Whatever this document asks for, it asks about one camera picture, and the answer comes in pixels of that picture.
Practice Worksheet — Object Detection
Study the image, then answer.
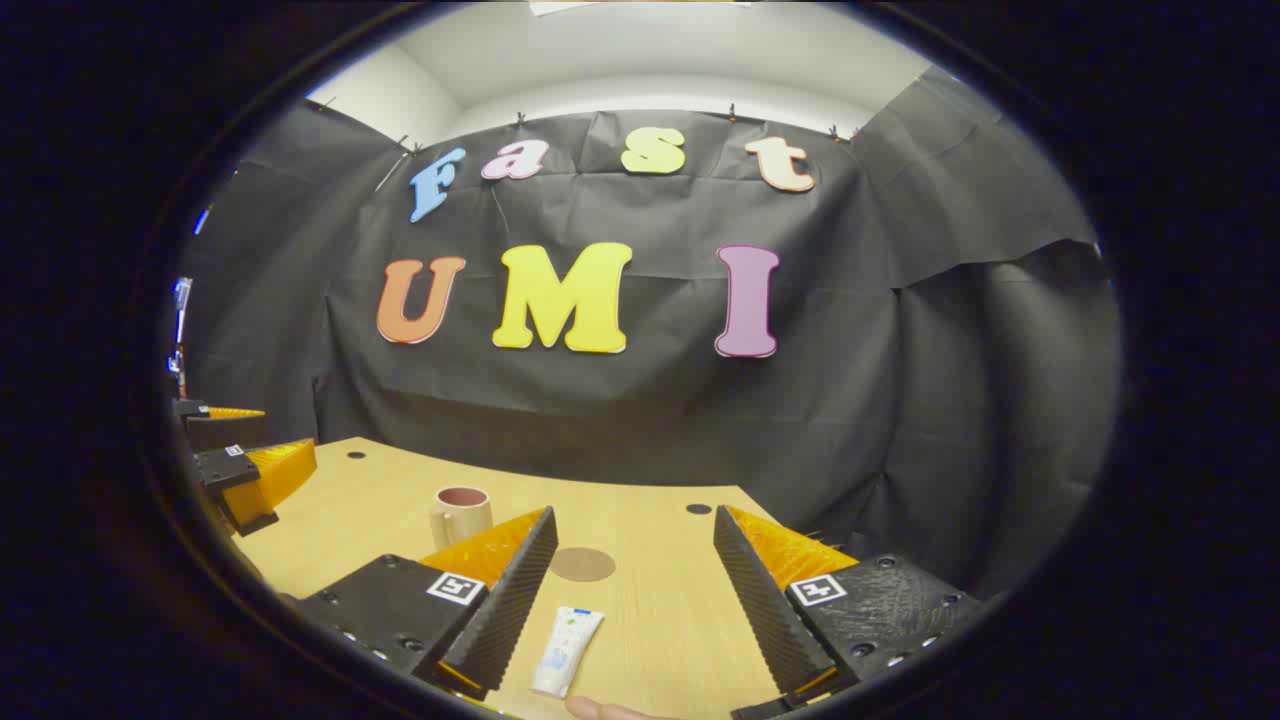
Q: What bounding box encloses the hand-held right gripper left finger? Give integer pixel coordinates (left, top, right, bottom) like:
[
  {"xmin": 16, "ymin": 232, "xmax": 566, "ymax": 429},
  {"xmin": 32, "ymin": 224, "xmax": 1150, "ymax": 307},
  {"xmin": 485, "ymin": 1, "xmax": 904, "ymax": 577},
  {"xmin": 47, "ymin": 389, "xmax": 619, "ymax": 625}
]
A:
[{"xmin": 280, "ymin": 505, "xmax": 559, "ymax": 702}]

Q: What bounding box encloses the white printed board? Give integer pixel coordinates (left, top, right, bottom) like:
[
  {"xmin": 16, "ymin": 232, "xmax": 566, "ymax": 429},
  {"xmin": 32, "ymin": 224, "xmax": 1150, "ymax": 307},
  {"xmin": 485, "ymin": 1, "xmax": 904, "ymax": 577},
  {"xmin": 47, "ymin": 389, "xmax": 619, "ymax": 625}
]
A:
[{"xmin": 168, "ymin": 276, "xmax": 195, "ymax": 401}]

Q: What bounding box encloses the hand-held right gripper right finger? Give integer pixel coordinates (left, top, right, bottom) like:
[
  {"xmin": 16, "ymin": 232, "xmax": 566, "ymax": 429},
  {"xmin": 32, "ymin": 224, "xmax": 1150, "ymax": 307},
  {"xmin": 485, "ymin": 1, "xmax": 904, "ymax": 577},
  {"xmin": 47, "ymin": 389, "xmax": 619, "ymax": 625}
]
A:
[{"xmin": 712, "ymin": 504, "xmax": 988, "ymax": 720}]

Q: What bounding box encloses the wooden desktop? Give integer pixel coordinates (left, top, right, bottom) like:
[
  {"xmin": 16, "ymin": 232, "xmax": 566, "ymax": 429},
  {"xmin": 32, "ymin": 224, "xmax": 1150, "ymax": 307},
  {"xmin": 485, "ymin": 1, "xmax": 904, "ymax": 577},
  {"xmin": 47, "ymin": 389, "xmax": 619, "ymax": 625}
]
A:
[{"xmin": 228, "ymin": 435, "xmax": 873, "ymax": 720}]

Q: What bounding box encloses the round brown coaster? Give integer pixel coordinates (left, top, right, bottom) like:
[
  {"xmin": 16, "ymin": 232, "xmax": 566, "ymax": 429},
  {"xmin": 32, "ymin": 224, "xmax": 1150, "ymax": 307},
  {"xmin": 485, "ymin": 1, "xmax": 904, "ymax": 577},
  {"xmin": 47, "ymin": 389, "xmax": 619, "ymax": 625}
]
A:
[{"xmin": 548, "ymin": 546, "xmax": 618, "ymax": 584}]

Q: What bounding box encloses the black backdrop cloth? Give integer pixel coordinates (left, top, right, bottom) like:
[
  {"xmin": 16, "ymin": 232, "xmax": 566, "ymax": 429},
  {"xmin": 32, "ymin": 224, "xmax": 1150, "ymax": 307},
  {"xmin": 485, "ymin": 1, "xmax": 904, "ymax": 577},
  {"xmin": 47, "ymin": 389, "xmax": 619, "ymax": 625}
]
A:
[{"xmin": 178, "ymin": 64, "xmax": 1128, "ymax": 603}]

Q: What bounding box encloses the white toothpaste tube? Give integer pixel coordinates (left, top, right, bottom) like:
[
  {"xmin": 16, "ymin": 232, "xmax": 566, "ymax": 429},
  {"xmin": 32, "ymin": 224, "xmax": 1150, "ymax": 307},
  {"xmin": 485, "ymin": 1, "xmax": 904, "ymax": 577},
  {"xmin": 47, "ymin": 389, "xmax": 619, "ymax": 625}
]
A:
[{"xmin": 529, "ymin": 605, "xmax": 607, "ymax": 700}]

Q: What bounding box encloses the beige cup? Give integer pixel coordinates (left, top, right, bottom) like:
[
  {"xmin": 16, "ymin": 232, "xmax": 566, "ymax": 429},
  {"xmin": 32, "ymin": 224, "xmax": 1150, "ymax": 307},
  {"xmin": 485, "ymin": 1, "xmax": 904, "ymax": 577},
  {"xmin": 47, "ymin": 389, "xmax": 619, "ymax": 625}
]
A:
[{"xmin": 429, "ymin": 485, "xmax": 495, "ymax": 552}]

